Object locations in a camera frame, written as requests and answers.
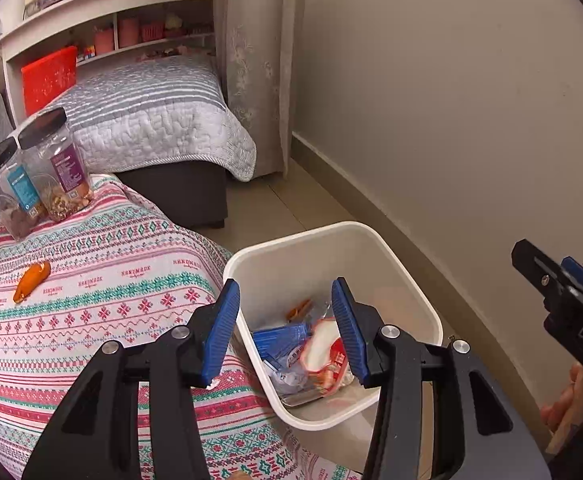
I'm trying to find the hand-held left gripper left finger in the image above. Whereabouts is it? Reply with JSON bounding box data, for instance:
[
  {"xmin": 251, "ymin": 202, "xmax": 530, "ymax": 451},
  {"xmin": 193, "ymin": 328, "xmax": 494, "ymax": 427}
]
[{"xmin": 24, "ymin": 278, "xmax": 242, "ymax": 480}]

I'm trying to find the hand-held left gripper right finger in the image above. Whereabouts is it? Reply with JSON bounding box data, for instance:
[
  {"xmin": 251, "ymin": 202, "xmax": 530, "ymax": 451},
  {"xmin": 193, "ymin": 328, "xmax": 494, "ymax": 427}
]
[{"xmin": 331, "ymin": 277, "xmax": 517, "ymax": 480}]

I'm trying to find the blue wrapper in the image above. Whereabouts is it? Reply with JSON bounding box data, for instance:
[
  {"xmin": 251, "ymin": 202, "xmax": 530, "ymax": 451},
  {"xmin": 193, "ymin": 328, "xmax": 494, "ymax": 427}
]
[{"xmin": 251, "ymin": 323, "xmax": 313, "ymax": 362}]

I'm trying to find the white plastic bin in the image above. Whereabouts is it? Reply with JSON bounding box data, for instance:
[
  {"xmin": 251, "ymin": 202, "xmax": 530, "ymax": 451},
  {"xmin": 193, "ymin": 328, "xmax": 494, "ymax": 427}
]
[{"xmin": 222, "ymin": 220, "xmax": 444, "ymax": 432}]

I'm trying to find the person's right hand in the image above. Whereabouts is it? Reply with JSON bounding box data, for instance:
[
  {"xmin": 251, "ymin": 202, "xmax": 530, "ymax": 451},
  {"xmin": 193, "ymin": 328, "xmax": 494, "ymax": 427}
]
[{"xmin": 540, "ymin": 361, "xmax": 583, "ymax": 445}]

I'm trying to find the red and white snack packet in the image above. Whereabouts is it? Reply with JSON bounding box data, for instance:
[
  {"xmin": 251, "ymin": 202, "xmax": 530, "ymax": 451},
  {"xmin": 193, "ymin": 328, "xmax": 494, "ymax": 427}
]
[{"xmin": 298, "ymin": 317, "xmax": 363, "ymax": 397}]

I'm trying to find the brown wrapper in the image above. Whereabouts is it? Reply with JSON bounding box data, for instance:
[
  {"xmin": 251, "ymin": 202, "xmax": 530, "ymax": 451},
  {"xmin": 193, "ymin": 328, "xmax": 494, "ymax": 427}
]
[{"xmin": 284, "ymin": 298, "xmax": 315, "ymax": 322}]

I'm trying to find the clear plastic wrapper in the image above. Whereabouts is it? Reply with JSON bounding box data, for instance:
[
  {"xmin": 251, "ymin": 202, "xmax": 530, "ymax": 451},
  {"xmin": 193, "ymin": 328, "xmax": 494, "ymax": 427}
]
[{"xmin": 265, "ymin": 355, "xmax": 323, "ymax": 407}]

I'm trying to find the dark bed base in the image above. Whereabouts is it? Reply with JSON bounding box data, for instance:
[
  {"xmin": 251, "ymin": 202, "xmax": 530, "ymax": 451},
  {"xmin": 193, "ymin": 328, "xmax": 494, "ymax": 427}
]
[{"xmin": 115, "ymin": 160, "xmax": 230, "ymax": 229}]

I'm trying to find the patterned tablecloth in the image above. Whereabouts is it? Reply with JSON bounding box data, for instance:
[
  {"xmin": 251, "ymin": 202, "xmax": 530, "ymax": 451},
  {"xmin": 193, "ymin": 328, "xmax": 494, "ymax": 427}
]
[{"xmin": 0, "ymin": 173, "xmax": 363, "ymax": 480}]

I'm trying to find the orange wrapper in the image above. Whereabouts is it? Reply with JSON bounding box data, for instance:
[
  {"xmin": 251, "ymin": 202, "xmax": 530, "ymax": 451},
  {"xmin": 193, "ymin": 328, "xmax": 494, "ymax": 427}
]
[{"xmin": 13, "ymin": 260, "xmax": 52, "ymax": 304}]

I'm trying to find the grey striped bed quilt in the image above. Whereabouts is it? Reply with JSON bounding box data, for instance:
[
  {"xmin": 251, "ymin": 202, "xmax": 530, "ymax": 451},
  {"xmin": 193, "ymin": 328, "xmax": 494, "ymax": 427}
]
[{"xmin": 57, "ymin": 52, "xmax": 257, "ymax": 184}]

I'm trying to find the plastic jar with purple label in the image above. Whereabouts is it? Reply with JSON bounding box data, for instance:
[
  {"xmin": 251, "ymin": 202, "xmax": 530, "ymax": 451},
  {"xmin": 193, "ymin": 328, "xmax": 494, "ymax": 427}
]
[{"xmin": 16, "ymin": 107, "xmax": 92, "ymax": 222}]

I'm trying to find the plastic jar with teal label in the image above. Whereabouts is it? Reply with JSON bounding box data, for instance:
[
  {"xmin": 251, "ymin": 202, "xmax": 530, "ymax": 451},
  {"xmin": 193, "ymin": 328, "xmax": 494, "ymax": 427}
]
[{"xmin": 0, "ymin": 137, "xmax": 48, "ymax": 241}]

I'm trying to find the flowered grey curtain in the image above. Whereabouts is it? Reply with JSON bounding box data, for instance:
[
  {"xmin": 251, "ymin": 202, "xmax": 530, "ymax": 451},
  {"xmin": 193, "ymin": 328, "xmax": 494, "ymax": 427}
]
[{"xmin": 213, "ymin": 0, "xmax": 308, "ymax": 179}]

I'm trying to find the red plastic box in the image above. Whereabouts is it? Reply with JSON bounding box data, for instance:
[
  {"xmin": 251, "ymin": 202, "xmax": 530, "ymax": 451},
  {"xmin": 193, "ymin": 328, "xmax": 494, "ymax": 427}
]
[{"xmin": 20, "ymin": 45, "xmax": 79, "ymax": 117}]

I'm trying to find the pink pot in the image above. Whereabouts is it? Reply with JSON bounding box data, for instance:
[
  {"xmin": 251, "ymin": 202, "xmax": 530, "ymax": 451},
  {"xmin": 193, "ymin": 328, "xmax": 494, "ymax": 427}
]
[
  {"xmin": 94, "ymin": 27, "xmax": 115, "ymax": 56},
  {"xmin": 117, "ymin": 16, "xmax": 140, "ymax": 49}
]

